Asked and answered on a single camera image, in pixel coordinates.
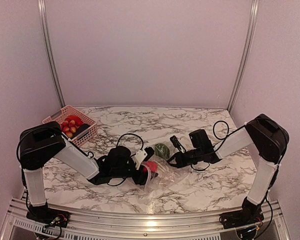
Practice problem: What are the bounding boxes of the red fake tomato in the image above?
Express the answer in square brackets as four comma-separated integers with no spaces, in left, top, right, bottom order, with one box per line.
[142,160,158,173]

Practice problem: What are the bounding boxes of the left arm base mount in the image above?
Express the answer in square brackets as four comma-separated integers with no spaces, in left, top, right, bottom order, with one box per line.
[26,204,70,228]

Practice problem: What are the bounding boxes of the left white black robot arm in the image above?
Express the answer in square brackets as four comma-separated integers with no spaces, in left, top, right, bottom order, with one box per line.
[16,121,155,223]

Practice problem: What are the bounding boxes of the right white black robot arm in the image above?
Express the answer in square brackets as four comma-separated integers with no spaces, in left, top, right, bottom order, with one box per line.
[167,113,290,224]

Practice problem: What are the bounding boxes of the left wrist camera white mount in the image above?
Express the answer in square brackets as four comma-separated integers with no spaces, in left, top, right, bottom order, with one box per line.
[132,147,155,170]

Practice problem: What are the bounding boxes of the aluminium frame post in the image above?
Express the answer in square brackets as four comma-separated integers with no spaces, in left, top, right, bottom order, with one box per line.
[227,0,260,113]
[37,0,66,108]

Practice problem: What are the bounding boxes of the red fake pepper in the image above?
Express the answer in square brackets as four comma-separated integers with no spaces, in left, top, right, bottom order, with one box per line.
[65,115,83,126]

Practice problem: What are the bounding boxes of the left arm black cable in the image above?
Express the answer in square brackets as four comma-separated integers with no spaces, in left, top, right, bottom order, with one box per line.
[88,133,145,187]

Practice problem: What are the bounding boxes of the front aluminium rail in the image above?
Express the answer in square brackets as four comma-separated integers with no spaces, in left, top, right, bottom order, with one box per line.
[4,199,288,240]

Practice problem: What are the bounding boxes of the right aluminium frame post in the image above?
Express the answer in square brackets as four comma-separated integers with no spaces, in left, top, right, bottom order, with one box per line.
[227,0,260,113]

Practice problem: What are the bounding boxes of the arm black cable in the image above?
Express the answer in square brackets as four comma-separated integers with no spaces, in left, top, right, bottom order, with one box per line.
[88,133,145,187]
[189,120,230,173]

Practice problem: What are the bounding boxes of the green fake leafy vegetable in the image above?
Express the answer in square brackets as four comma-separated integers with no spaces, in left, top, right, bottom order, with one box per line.
[154,143,170,160]

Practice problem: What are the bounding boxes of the clear zip top bag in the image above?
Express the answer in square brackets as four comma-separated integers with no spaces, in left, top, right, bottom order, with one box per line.
[143,155,190,193]

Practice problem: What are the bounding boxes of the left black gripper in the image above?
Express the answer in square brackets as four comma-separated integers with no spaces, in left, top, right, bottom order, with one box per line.
[111,160,159,186]

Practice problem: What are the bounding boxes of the pink plastic basket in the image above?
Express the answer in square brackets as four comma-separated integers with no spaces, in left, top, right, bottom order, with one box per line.
[42,105,98,147]

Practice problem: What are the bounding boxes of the dark purple fake eggplant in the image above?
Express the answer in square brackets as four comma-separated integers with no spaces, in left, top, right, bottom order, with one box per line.
[75,123,90,134]

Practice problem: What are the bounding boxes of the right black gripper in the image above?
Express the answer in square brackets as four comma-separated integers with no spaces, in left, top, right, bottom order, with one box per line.
[166,147,203,168]

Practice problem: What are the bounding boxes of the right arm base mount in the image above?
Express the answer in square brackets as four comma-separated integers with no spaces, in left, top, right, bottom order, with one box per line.
[219,209,265,229]

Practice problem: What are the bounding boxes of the left aluminium frame post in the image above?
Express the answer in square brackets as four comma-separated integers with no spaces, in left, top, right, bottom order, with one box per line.
[37,0,66,108]

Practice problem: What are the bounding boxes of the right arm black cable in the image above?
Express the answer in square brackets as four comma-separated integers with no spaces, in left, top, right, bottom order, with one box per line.
[189,120,230,173]

